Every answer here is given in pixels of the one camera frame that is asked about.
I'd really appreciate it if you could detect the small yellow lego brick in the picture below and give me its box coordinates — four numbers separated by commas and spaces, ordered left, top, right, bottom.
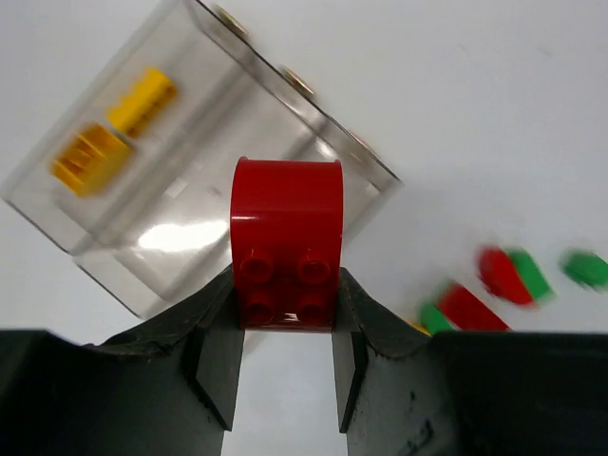
407, 321, 432, 336

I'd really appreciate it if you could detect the yellow rectangular lego brick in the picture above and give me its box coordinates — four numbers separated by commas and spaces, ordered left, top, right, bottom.
106, 67, 178, 138

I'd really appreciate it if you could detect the small green lego brick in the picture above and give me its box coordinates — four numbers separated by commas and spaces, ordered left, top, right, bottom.
560, 249, 607, 289

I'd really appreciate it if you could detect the yellow rounded lego brick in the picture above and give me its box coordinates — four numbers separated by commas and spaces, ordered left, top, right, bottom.
49, 123, 134, 198

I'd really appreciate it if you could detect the red half-round lego brick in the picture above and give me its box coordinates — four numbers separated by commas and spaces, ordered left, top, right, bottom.
477, 244, 534, 306

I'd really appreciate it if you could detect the red rectangular lego brick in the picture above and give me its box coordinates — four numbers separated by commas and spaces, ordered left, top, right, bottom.
434, 282, 510, 332

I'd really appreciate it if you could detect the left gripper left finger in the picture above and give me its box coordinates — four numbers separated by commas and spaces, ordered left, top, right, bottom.
1, 269, 244, 455

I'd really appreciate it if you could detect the red rounded lego brick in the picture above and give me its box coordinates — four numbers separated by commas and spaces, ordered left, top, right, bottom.
230, 157, 344, 333

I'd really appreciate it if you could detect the clear compartment organizer tray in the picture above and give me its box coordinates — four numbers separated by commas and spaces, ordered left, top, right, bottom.
5, 1, 400, 319

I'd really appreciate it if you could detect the green half-round lego brick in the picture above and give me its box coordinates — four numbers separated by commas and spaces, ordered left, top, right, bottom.
505, 247, 554, 306

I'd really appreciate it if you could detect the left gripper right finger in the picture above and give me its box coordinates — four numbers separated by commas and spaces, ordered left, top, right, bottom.
332, 270, 607, 455

